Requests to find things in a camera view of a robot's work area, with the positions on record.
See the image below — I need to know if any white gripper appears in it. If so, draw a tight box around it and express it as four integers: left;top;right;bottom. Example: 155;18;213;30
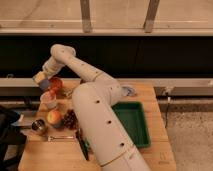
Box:
42;57;64;78

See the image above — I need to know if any red bowl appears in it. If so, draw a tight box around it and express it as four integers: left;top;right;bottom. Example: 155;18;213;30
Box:
49;77;63;93

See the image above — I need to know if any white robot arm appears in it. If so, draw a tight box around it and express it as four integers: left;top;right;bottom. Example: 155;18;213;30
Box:
42;44;151;171

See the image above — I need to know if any small white pink cup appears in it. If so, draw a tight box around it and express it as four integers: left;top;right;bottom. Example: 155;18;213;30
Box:
40;91;57;109

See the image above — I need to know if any peach apple toy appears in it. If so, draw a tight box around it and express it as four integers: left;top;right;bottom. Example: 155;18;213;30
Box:
47;110;62;128

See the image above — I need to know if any brown pine cone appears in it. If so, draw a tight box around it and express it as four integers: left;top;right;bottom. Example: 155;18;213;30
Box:
63;110;77;129

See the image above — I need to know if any small metal cup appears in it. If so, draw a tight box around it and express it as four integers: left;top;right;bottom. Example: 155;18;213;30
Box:
31;119;47;135

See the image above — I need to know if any silver fork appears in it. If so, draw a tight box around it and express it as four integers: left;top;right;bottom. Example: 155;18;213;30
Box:
47;136;75;142

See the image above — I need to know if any blue white crumpled cloth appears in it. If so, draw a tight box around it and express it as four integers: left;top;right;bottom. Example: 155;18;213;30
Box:
122;85;137;97

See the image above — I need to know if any black chair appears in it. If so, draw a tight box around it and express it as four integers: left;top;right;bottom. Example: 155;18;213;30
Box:
0;105;27;171

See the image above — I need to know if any green plastic tray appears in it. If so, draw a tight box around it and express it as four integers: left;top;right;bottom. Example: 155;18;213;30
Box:
112;102;151;148

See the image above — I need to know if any black handled knife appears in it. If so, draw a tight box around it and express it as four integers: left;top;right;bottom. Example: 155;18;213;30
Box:
75;130;89;161

